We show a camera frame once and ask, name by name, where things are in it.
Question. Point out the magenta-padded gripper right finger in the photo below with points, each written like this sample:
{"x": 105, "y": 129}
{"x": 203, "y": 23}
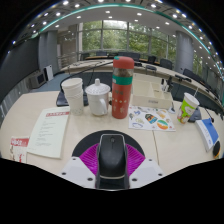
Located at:
{"x": 148, "y": 170}

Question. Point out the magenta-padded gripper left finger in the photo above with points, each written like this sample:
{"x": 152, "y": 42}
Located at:
{"x": 75, "y": 170}

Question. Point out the black computer mouse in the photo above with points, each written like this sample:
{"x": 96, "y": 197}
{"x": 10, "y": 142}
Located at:
{"x": 112, "y": 156}

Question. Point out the black mouse pad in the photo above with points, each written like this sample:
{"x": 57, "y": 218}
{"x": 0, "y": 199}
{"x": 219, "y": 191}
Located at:
{"x": 83, "y": 140}

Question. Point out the white printed paper sheet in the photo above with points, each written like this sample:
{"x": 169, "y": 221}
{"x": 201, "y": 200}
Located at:
{"x": 50, "y": 131}

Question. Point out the colourful sticker sheet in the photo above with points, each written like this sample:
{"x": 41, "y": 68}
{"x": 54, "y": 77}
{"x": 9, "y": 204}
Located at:
{"x": 150, "y": 120}

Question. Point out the red and white brochure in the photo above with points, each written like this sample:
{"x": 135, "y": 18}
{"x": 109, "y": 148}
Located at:
{"x": 19, "y": 148}

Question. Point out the green printed paper cup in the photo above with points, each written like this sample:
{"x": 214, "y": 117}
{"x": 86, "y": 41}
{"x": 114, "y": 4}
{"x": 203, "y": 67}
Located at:
{"x": 186, "y": 110}

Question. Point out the black desk microphone unit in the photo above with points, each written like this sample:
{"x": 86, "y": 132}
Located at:
{"x": 61, "y": 100}
{"x": 196, "y": 115}

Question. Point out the black microphone yellow band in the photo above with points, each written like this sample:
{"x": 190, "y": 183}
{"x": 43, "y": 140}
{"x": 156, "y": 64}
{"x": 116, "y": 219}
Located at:
{"x": 217, "y": 150}

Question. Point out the stack of white paper cups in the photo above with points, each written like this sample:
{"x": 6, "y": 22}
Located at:
{"x": 74, "y": 95}

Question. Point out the white cardboard organizer box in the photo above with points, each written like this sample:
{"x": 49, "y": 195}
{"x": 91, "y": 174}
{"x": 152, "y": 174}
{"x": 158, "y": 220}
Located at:
{"x": 150, "y": 95}

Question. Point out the white lidded mug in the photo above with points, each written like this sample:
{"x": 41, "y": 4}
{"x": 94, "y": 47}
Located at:
{"x": 97, "y": 98}

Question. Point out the red thermos bottle green band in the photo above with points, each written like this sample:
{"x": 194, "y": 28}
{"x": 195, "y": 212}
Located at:
{"x": 122, "y": 93}

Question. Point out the white upright appliance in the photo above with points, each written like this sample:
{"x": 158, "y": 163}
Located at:
{"x": 49, "y": 72}

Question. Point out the long curved conference table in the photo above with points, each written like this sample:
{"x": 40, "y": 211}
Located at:
{"x": 100, "y": 66}

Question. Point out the dark office chairs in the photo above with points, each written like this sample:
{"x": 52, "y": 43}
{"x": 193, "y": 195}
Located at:
{"x": 166, "y": 63}

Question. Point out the ceiling lights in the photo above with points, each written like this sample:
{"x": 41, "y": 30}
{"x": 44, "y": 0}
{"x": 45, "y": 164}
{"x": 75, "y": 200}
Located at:
{"x": 107, "y": 11}

